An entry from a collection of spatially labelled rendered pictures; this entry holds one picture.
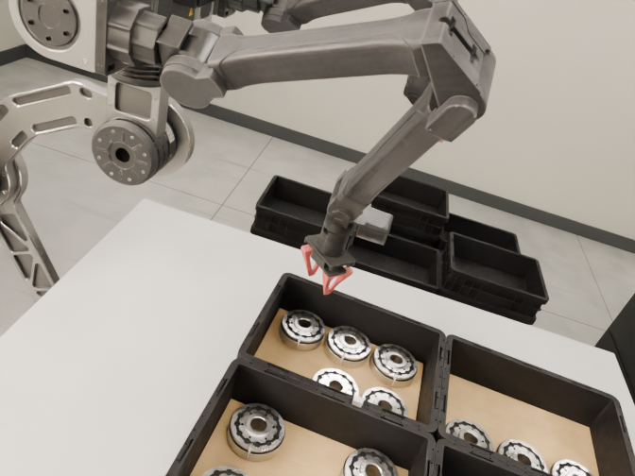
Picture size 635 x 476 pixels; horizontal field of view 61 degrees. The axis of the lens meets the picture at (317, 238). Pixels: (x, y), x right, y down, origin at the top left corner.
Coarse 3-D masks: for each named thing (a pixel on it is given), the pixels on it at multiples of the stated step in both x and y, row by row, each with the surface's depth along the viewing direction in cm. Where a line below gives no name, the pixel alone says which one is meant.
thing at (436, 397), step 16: (320, 288) 125; (272, 304) 117; (368, 304) 125; (256, 320) 111; (416, 320) 124; (240, 352) 103; (272, 368) 102; (320, 384) 101; (432, 400) 105; (400, 416) 100; (432, 416) 102; (432, 432) 99
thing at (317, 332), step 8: (288, 312) 126; (296, 312) 126; (304, 312) 127; (288, 320) 124; (320, 320) 126; (288, 328) 122; (320, 328) 125; (296, 336) 120; (304, 336) 121; (312, 336) 122; (320, 336) 122
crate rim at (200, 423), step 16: (256, 368) 101; (224, 384) 97; (288, 384) 100; (304, 384) 100; (336, 400) 99; (208, 416) 90; (368, 416) 99; (384, 416) 99; (192, 432) 87; (416, 432) 98; (192, 448) 85; (432, 448) 96; (176, 464) 82; (432, 464) 93
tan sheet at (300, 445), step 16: (224, 416) 102; (224, 432) 100; (288, 432) 103; (304, 432) 104; (208, 448) 96; (224, 448) 97; (288, 448) 100; (304, 448) 101; (320, 448) 102; (336, 448) 103; (352, 448) 104; (208, 464) 94; (224, 464) 94; (240, 464) 95; (256, 464) 96; (272, 464) 97; (288, 464) 97; (304, 464) 98; (320, 464) 99; (336, 464) 100
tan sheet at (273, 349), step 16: (272, 336) 122; (256, 352) 117; (272, 352) 118; (288, 352) 120; (304, 352) 121; (320, 352) 122; (288, 368) 116; (304, 368) 117; (320, 368) 118; (336, 368) 119; (352, 368) 121; (368, 368) 122; (368, 384) 118; (384, 384) 119; (416, 384) 121; (416, 400) 118
